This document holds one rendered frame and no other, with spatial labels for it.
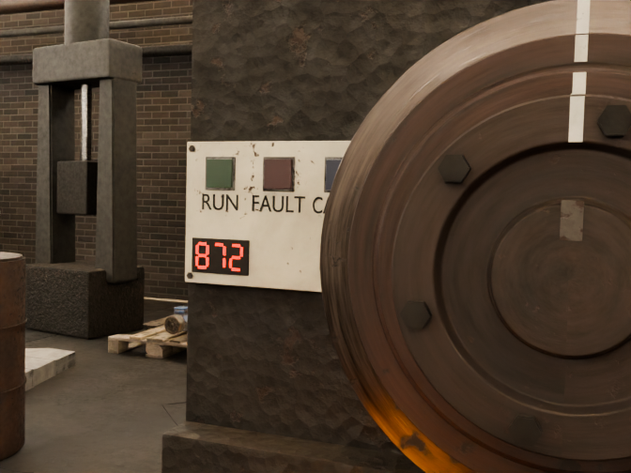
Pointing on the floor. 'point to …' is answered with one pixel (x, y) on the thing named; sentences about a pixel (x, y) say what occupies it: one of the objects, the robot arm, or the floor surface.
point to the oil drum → (12, 353)
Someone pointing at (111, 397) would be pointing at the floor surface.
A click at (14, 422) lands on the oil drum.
